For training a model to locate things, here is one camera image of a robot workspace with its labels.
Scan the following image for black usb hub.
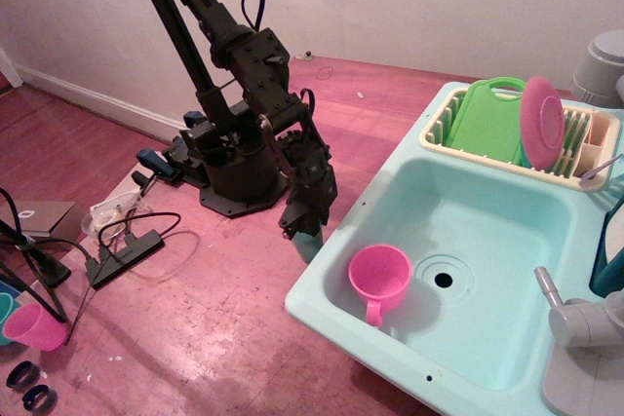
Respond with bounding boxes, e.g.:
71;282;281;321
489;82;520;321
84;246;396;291
86;230;165;290

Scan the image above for pink plastic cup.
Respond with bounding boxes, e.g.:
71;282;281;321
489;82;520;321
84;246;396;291
2;303;68;352

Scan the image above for pink plastic mug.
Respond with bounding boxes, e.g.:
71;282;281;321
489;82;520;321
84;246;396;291
348;245;412;327

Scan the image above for light teal toy sink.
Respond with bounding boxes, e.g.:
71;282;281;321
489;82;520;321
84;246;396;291
286;82;623;415

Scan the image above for black ring lower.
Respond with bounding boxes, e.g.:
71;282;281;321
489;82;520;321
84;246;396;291
21;385;54;412

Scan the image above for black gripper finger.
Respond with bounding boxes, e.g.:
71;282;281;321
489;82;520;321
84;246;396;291
300;211;322;238
281;218;298;241

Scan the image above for blue black clamp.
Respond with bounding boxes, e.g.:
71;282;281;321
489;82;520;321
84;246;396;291
132;149;179;190

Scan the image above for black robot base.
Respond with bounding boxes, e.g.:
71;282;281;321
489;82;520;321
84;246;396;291
163;101;287;218

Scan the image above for teal plastic cup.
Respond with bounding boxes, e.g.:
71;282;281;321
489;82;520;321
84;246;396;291
292;231;324;264

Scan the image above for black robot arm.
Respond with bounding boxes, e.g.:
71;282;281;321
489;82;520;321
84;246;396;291
139;0;337;240

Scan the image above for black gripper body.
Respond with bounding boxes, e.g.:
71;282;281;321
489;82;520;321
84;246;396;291
278;131;337;229

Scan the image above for cream dish rack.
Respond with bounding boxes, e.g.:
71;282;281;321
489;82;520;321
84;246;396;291
419;85;621;192

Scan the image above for clear plastic bag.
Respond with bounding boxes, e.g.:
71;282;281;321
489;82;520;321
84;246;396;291
81;192;146;241

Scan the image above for black ring upper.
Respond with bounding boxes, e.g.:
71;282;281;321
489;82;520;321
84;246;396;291
5;360;39;392

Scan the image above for black tripod legs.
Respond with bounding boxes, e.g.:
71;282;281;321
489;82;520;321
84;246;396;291
1;188;69;323

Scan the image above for grey toy faucet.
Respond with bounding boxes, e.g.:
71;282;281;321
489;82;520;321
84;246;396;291
534;266;623;358

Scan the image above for black ring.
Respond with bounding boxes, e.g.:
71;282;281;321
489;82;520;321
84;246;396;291
21;385;54;412
5;360;39;392

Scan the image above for pink plastic plate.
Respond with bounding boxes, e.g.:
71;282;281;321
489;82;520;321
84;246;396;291
519;76;565;170

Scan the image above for grey cylindrical container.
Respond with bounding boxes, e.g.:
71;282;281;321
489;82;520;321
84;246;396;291
570;29;623;109

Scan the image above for teal cup at edge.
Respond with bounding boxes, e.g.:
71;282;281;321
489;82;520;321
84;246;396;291
0;292;20;346

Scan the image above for green cutting board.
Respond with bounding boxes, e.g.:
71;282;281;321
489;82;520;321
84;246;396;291
444;77;527;166

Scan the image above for brown cardboard box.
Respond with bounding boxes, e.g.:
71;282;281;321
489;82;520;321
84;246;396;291
15;200;86;241

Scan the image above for lilac utensil in rack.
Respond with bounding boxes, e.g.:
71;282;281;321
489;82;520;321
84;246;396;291
580;153;623;181

